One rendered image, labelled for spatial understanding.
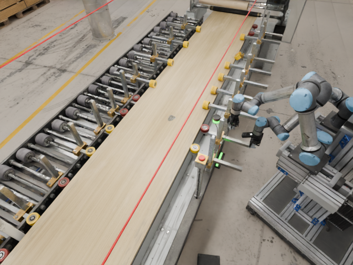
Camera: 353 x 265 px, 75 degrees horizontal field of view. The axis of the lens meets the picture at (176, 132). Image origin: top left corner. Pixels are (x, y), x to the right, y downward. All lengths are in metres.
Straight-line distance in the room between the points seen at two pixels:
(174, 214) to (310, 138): 1.13
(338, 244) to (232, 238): 0.92
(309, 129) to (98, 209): 1.46
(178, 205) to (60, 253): 0.88
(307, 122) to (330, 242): 1.41
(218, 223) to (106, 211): 1.30
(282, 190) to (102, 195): 1.82
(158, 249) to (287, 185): 1.55
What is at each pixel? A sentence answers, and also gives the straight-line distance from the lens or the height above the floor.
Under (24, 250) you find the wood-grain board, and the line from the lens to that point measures 1.86.
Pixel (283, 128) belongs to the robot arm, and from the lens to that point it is 1.85.
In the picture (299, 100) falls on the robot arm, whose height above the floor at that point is 1.59.
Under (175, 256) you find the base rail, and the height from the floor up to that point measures 0.70.
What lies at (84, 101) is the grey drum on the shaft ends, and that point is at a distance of 2.66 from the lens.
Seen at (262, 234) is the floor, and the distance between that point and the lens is 2.68.
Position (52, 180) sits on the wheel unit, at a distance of 2.11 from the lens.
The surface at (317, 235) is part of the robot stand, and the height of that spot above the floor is 0.23.
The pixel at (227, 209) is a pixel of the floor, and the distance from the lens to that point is 2.69.
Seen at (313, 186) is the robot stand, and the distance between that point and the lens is 1.91.
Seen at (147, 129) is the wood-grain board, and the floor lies 0.90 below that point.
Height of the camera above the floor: 2.44
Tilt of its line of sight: 49 degrees down
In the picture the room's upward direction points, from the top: 2 degrees counter-clockwise
